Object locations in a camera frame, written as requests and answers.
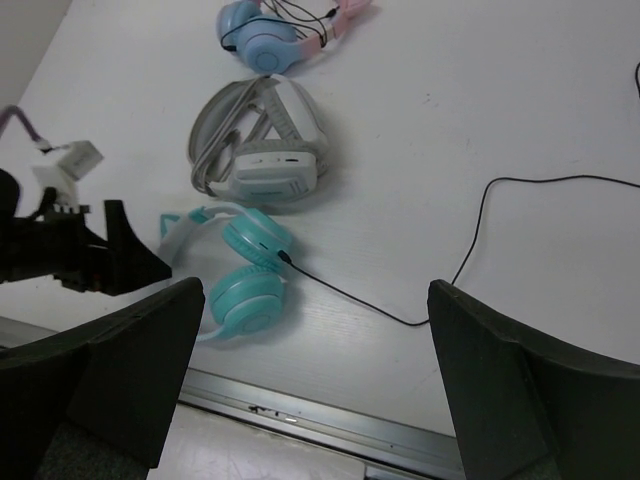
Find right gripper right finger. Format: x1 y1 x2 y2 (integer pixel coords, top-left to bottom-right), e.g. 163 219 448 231
427 280 639 479

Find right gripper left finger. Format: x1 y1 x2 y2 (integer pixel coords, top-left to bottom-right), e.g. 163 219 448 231
1 277 205 479

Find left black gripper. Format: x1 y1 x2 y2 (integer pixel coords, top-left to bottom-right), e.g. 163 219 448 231
1 170 172 296

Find teal cat-ear headphones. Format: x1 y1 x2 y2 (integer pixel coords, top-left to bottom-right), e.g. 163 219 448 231
158 202 293 343

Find black audio cable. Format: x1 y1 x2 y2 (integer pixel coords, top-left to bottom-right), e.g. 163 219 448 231
277 59 640 327

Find white grey headphones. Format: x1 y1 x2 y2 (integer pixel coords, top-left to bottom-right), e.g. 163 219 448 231
187 75 330 204

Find blue pink cat-ear headphones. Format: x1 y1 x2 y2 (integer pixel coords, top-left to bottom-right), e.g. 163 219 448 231
216 1 370 75

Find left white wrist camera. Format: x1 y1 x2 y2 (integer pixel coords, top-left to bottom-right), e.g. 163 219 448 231
32 140 104 208

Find aluminium front rail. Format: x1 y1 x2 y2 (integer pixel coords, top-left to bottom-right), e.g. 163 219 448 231
0 314 466 480

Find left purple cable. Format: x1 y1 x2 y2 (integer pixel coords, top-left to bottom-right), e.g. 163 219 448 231
0 105 51 151

